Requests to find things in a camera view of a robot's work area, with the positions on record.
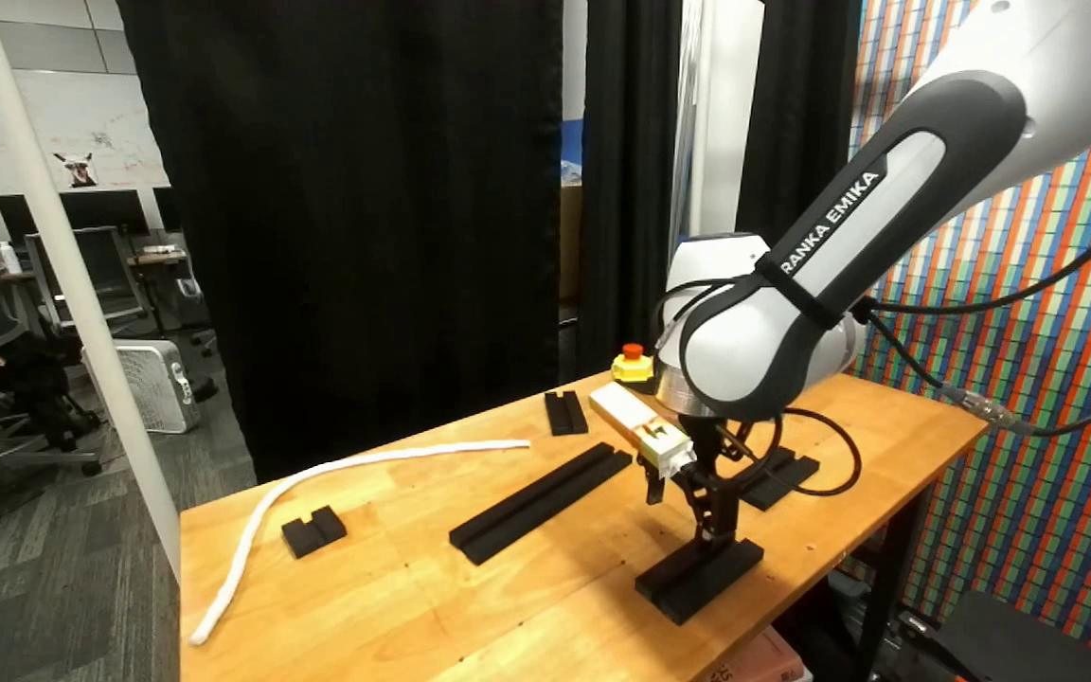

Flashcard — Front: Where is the short black grooved block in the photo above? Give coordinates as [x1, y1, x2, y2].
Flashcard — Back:
[277, 501, 354, 562]

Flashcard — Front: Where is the black stool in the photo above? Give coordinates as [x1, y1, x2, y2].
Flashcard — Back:
[897, 588, 1091, 682]

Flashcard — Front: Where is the pink bag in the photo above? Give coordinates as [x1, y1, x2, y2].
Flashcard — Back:
[693, 620, 817, 682]

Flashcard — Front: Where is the black white wall sign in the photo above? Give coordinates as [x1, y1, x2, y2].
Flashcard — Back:
[48, 149, 104, 192]

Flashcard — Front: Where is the black grooved track piece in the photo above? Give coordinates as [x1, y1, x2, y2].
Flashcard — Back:
[529, 440, 637, 514]
[446, 483, 557, 567]
[726, 442, 827, 514]
[543, 386, 590, 440]
[631, 533, 770, 627]

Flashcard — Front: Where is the brown cardboard box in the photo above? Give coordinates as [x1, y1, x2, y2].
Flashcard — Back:
[557, 187, 590, 307]

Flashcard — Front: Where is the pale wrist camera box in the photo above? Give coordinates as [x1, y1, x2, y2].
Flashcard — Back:
[585, 379, 701, 483]

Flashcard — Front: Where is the black curtain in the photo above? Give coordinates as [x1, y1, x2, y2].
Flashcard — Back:
[756, 0, 864, 192]
[119, 0, 565, 472]
[585, 0, 688, 372]

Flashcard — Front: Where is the white flexible tube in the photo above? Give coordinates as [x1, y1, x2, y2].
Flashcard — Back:
[184, 433, 539, 653]

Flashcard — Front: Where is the yellow red emergency stop button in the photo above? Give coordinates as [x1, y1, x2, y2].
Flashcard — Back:
[606, 338, 663, 391]

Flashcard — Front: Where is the white box unit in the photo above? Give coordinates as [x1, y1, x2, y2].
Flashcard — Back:
[111, 338, 196, 437]

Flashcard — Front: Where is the multicoloured patterned wall panel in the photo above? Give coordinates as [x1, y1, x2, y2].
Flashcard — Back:
[840, 0, 1091, 674]

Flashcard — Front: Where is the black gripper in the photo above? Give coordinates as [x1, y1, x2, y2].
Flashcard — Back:
[666, 421, 751, 553]

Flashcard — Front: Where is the black table leg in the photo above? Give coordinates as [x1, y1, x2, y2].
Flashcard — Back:
[849, 497, 919, 682]

